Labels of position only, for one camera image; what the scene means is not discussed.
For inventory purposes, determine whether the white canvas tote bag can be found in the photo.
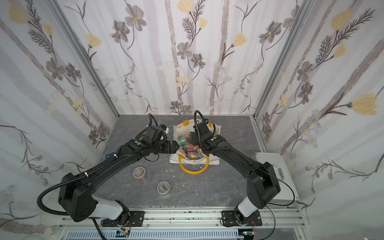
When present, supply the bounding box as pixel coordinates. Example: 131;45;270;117
169;120;220;175

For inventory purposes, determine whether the red green label seed jar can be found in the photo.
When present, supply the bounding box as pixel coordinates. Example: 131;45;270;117
157;181;170;195

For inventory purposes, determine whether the yellow stripe lid seed jar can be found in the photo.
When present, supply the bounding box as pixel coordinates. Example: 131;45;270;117
187;152;199;160

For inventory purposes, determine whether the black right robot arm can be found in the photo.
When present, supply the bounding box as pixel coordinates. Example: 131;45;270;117
190;110;281;225

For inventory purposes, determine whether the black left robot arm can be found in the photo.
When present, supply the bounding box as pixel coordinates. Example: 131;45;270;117
37;115;180;226

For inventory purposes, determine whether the teal label seed jar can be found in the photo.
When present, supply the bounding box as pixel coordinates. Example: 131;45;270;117
178;136;188;147

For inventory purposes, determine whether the small blue box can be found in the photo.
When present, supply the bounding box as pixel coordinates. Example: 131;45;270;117
105;153;117;160

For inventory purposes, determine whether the silver metal case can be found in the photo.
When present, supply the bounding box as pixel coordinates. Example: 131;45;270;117
254;153;300;206

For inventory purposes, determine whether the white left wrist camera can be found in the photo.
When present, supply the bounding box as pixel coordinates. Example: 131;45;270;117
159;125;169;134

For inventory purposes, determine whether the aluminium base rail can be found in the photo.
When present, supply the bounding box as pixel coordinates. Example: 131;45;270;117
56;205;304;232

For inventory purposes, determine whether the white slotted cable duct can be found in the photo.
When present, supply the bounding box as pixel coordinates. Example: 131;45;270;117
65;229;245;240

